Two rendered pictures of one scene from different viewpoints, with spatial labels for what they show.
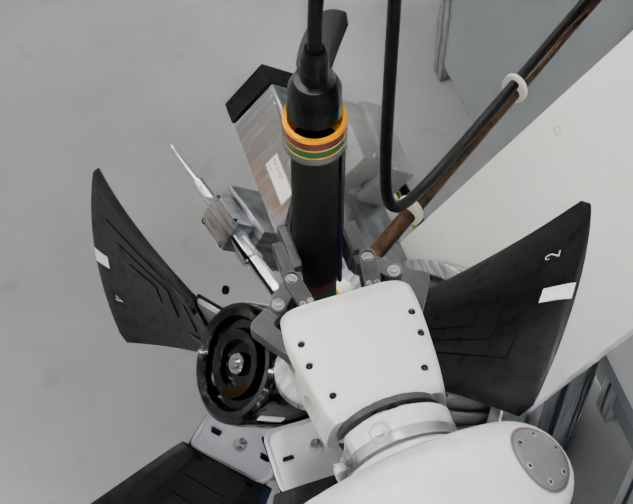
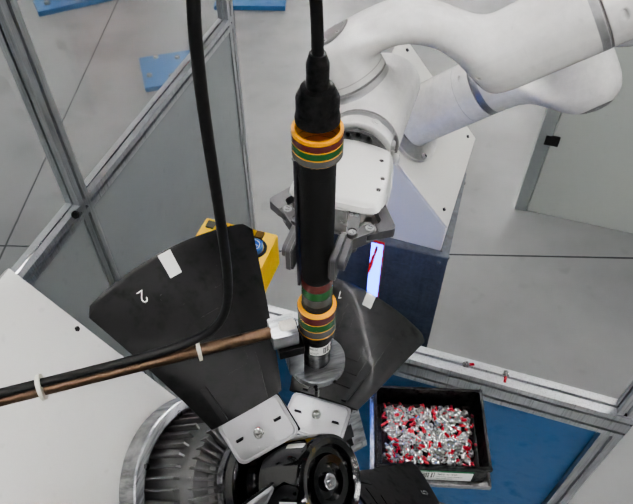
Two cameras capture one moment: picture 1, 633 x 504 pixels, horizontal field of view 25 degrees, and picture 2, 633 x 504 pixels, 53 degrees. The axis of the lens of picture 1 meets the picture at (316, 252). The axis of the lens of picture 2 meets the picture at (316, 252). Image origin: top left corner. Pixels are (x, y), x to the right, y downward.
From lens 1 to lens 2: 1.04 m
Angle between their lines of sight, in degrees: 69
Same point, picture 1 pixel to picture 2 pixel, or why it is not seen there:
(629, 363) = not seen: hidden behind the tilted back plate
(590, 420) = not seen: outside the picture
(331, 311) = (347, 194)
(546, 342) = (205, 242)
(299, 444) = (323, 425)
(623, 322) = (104, 351)
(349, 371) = (364, 163)
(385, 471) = (420, 18)
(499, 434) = (344, 34)
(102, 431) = not seen: outside the picture
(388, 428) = (371, 119)
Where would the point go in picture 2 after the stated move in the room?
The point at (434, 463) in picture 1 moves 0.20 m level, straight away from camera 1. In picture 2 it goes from (394, 12) to (248, 85)
